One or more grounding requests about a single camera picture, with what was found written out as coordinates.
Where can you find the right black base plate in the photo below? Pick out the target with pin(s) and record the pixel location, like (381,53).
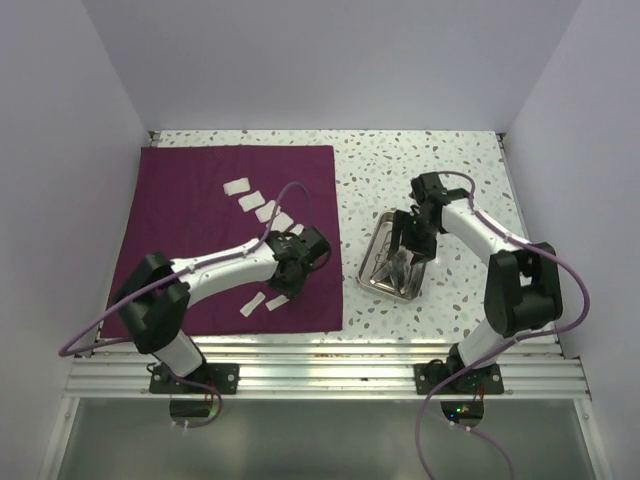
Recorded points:
(486,380)

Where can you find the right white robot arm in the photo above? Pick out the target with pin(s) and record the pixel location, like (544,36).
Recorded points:
(522,290)

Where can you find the white gauze pad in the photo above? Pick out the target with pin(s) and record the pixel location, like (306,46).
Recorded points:
(282,222)
(237,186)
(264,213)
(251,201)
(297,229)

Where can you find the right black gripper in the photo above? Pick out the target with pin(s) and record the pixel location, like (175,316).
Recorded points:
(423,251)

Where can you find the steel instrument tray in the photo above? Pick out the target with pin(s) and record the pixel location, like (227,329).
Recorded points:
(381,236)

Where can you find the steel forceps with rings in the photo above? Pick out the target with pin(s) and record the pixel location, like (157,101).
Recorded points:
(383,265)

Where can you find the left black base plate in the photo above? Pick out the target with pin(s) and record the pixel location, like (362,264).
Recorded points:
(223,377)

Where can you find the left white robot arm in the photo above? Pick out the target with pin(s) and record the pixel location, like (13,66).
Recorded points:
(153,301)

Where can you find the steel scalpel handle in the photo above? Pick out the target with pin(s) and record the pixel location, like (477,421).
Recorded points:
(388,288)

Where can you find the steel scissors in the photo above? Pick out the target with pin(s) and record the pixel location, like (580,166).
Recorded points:
(400,272)

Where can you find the purple cloth mat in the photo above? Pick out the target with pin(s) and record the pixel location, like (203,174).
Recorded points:
(181,210)

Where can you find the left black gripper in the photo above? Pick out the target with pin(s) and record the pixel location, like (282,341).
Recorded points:
(290,290)

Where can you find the white bandage strip right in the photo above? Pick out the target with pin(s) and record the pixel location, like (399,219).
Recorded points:
(276,303)

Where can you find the white bandage strip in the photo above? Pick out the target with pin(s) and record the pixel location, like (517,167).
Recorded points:
(276,303)
(247,309)

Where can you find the white bandage strip left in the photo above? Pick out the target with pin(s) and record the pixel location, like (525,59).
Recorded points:
(247,309)

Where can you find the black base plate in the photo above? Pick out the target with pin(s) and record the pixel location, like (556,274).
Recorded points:
(223,377)
(486,380)

